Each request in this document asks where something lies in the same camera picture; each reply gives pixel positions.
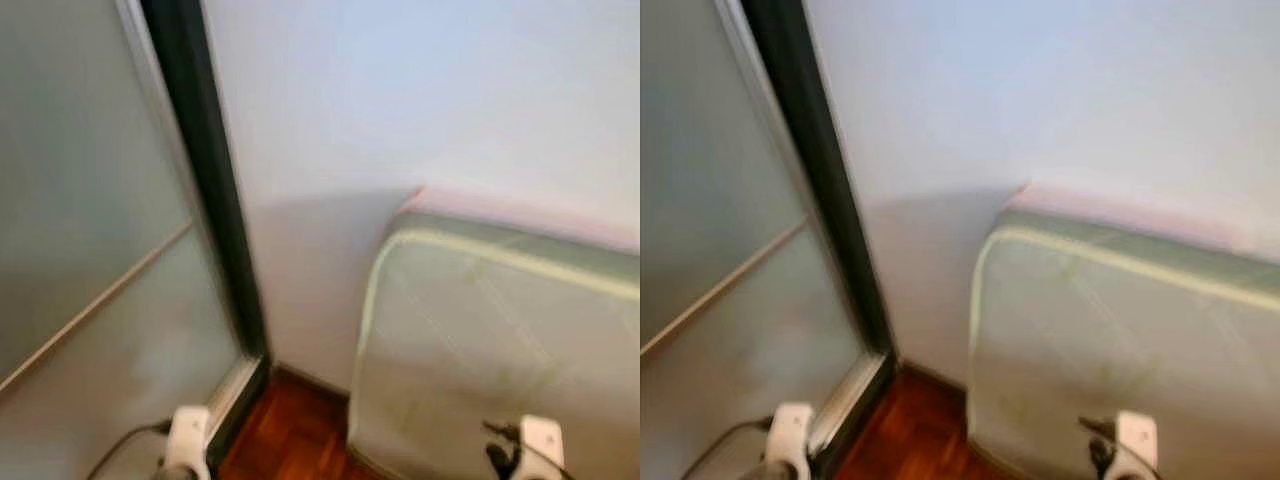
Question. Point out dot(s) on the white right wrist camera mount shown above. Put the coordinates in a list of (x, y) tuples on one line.
[(542, 440), (1137, 440)]

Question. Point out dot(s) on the black door frame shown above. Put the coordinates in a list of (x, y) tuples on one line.
[(205, 150), (818, 150)]

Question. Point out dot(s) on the pale green mattress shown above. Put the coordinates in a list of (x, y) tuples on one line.
[(1100, 340), (480, 340)]

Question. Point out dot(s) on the frosted glass sliding door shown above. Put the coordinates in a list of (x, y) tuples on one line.
[(80, 150), (720, 150)]

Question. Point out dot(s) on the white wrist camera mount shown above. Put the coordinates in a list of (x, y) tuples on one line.
[(1137, 440), (790, 432), (542, 440), (188, 435)]

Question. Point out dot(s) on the dark wooden skirting board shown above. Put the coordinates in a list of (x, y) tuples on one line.
[(310, 380), (930, 374)]

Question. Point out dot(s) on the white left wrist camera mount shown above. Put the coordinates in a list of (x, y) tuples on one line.
[(188, 435), (790, 432)]

